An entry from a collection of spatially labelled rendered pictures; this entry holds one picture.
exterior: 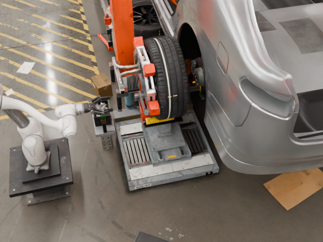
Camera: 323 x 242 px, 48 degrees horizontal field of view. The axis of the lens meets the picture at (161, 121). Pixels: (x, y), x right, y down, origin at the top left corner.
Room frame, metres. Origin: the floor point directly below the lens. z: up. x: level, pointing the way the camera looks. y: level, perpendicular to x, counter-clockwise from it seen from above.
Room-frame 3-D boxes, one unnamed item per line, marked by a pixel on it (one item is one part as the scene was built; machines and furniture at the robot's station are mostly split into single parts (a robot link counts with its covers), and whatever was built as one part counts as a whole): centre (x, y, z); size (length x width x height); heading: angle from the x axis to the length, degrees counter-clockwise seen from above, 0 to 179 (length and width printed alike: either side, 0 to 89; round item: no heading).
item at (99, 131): (2.28, 0.53, 0.44); 0.43 x 0.17 x 0.03; 14
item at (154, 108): (1.97, 0.06, 0.85); 0.09 x 0.08 x 0.07; 14
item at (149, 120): (2.19, 0.01, 0.51); 0.29 x 0.06 x 0.06; 104
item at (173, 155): (2.27, -0.04, 0.13); 0.50 x 0.36 x 0.10; 14
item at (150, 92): (2.28, 0.14, 0.85); 0.54 x 0.07 x 0.54; 14
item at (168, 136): (2.32, -0.03, 0.32); 0.40 x 0.30 x 0.28; 14
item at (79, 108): (1.98, 0.62, 0.83); 0.09 x 0.06 x 0.09; 14
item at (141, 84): (2.26, 0.21, 0.85); 0.21 x 0.14 x 0.14; 104
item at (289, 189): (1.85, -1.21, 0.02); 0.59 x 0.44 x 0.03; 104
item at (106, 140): (2.31, 0.54, 0.21); 0.10 x 0.10 x 0.42; 14
